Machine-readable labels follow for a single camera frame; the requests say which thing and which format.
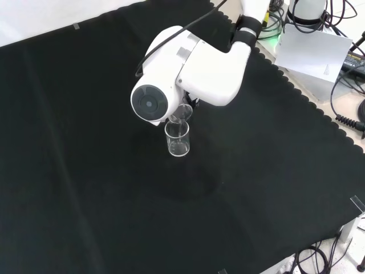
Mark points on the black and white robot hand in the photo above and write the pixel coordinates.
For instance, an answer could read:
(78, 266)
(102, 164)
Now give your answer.
(191, 101)

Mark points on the clear tape strip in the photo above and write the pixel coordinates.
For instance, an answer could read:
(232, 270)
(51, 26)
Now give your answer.
(357, 203)
(222, 271)
(76, 26)

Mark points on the clear glass beaker with graduations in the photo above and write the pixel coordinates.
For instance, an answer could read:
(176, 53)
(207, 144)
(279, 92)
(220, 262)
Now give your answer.
(185, 112)

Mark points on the black bench cloth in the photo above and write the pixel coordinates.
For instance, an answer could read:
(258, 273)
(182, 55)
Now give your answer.
(85, 142)

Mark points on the black power supply unit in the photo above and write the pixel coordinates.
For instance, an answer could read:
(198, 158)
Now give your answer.
(356, 65)

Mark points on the white box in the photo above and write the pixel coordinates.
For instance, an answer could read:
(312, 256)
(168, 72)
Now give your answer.
(310, 54)

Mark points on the white cylinder with black band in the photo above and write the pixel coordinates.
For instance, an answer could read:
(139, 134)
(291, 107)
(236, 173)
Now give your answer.
(306, 11)

